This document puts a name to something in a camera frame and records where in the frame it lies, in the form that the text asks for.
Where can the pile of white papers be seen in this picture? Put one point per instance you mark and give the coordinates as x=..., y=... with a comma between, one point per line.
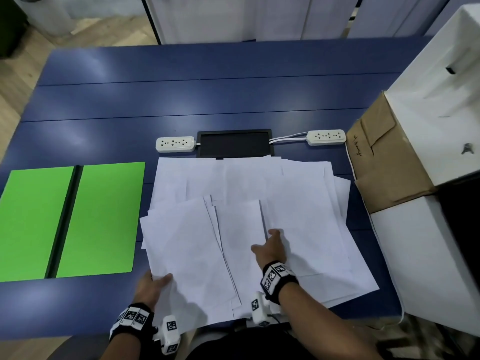
x=307, y=206

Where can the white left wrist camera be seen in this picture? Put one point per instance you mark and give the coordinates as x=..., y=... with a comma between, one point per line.
x=170, y=333

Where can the white power strip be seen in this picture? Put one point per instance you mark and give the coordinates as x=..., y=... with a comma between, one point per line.
x=175, y=144
x=326, y=137

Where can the brown cardboard box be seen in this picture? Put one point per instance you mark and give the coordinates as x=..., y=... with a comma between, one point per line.
x=390, y=172

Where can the person's black clothing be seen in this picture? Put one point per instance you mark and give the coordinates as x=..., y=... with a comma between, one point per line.
x=243, y=346

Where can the person's left forearm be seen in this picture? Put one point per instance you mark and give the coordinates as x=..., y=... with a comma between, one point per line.
x=122, y=348

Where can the right marker wristband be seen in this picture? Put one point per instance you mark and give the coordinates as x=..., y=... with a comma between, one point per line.
x=277, y=279

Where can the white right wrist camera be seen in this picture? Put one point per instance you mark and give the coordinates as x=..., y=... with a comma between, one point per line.
x=258, y=307

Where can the white partition panels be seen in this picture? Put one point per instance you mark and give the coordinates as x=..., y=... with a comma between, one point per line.
x=243, y=18

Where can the metal keys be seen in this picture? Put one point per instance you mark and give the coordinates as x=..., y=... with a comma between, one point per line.
x=467, y=149

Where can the white cabinet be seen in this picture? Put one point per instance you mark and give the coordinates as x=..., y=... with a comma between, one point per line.
x=423, y=258

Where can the person's right forearm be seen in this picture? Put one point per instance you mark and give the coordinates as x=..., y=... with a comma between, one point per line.
x=322, y=326

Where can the dark green cabinet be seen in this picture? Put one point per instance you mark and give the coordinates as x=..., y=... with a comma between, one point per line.
x=11, y=26

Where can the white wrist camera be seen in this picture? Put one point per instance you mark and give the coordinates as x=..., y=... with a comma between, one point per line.
x=170, y=333
x=258, y=307

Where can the green folder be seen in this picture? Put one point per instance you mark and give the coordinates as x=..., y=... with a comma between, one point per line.
x=105, y=221

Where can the left marker wristband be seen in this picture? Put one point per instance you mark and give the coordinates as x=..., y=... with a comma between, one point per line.
x=131, y=318

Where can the marker wristband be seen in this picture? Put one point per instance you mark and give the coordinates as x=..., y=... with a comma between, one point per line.
x=131, y=318
x=277, y=279

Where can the grey plant pot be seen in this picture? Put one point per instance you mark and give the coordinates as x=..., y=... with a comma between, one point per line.
x=48, y=14

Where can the person's right hand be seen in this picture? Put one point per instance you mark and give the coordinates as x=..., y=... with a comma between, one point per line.
x=273, y=249

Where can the person's left hand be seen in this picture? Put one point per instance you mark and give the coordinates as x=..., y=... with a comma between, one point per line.
x=150, y=288

